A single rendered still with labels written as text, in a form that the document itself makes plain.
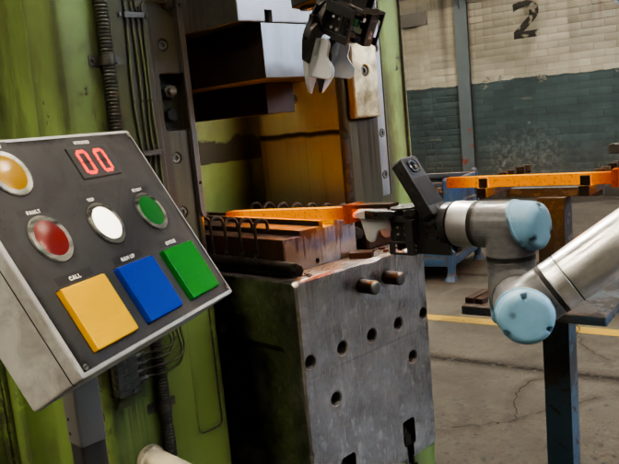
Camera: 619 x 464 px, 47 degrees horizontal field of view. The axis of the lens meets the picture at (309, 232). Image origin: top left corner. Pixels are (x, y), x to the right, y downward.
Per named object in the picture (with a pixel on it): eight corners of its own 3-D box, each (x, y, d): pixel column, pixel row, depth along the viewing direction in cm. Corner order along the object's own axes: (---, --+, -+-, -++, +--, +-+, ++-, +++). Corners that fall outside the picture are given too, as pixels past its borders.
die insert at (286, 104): (295, 111, 142) (292, 81, 142) (268, 113, 137) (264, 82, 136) (205, 121, 164) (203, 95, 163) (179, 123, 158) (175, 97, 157)
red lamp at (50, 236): (80, 254, 77) (75, 215, 76) (40, 263, 74) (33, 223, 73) (67, 252, 79) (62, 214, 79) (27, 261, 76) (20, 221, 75)
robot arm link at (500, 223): (531, 261, 103) (528, 203, 102) (467, 257, 111) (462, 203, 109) (556, 249, 108) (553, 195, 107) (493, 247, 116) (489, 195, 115)
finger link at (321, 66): (318, 104, 107) (337, 45, 104) (292, 89, 111) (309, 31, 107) (332, 104, 110) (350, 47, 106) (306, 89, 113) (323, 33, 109)
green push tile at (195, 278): (220, 284, 97) (191, 239, 98) (194, 298, 90) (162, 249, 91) (211, 290, 98) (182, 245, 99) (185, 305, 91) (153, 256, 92)
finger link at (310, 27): (302, 63, 107) (319, 5, 103) (295, 59, 108) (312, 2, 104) (322, 64, 110) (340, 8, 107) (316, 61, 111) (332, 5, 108)
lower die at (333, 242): (356, 253, 143) (354, 212, 141) (286, 275, 129) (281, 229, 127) (227, 242, 172) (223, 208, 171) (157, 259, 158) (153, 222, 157)
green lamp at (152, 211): (174, 224, 96) (169, 192, 95) (145, 230, 92) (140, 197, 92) (161, 223, 98) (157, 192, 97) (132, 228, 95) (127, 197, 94)
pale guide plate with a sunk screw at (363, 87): (381, 116, 165) (375, 41, 162) (356, 118, 159) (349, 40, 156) (374, 116, 166) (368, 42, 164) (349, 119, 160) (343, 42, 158)
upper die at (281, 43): (342, 75, 137) (338, 25, 136) (265, 77, 123) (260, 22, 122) (210, 95, 167) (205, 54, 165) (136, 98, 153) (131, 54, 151)
